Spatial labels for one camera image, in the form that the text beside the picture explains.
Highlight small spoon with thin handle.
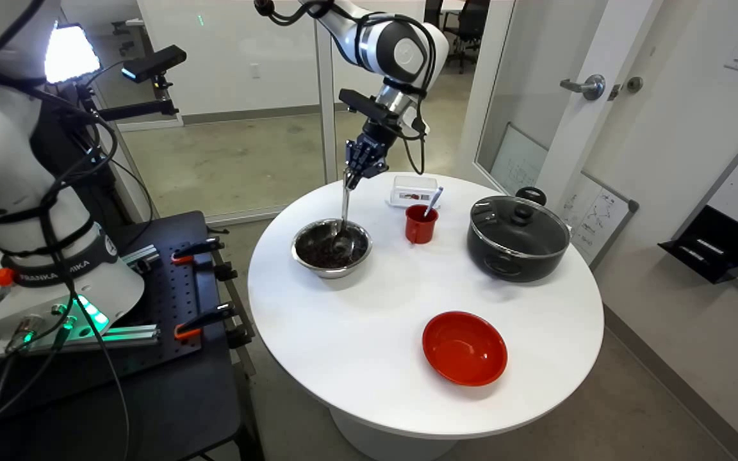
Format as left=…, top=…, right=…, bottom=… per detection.
left=422, top=184, right=449, bottom=217

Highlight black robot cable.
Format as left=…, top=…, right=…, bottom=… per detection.
left=0, top=75, right=135, bottom=461

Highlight dark brown bowl contents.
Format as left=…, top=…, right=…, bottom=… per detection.
left=297, top=226, right=366, bottom=270

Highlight large metal spoon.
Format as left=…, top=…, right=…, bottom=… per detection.
left=303, top=174, right=358, bottom=252

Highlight red mug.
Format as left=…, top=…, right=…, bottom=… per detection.
left=402, top=202, right=443, bottom=248

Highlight black stereo camera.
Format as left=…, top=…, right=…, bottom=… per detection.
left=118, top=45, right=192, bottom=87

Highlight black cooking pot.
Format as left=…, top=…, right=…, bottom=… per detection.
left=465, top=184, right=574, bottom=284

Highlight black robot cart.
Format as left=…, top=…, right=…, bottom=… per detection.
left=0, top=211, right=267, bottom=461

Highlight black pot lid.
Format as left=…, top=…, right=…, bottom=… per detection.
left=470, top=193, right=574, bottom=258

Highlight bright LED light panel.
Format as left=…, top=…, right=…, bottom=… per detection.
left=41, top=22, right=106, bottom=87

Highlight small framed whiteboard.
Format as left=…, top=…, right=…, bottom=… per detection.
left=554, top=171, right=644, bottom=267

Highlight white table pedestal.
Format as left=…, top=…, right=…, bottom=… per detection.
left=325, top=407, right=560, bottom=461

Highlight clear plastic container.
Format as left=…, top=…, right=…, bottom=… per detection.
left=385, top=171, right=447, bottom=214

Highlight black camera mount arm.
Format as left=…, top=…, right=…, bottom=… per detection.
left=84, top=75, right=184, bottom=127

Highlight black wall file holder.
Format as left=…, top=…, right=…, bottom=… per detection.
left=656, top=202, right=738, bottom=287

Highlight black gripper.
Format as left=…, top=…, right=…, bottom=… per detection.
left=344, top=116, right=406, bottom=189

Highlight red bowl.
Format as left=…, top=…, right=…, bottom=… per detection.
left=417, top=308, right=512, bottom=389

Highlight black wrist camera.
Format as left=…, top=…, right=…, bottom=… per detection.
left=335, top=87, right=392, bottom=129

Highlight silver aluminium rail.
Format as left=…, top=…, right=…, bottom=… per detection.
left=0, top=319, right=164, bottom=358

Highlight white door with window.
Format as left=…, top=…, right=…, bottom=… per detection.
left=470, top=0, right=671, bottom=216

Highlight black clamp orange handle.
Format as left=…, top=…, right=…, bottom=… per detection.
left=169, top=237, right=228, bottom=267
left=169, top=303, right=242, bottom=346

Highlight silver metal bowl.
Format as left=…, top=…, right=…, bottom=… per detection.
left=291, top=217, right=371, bottom=283

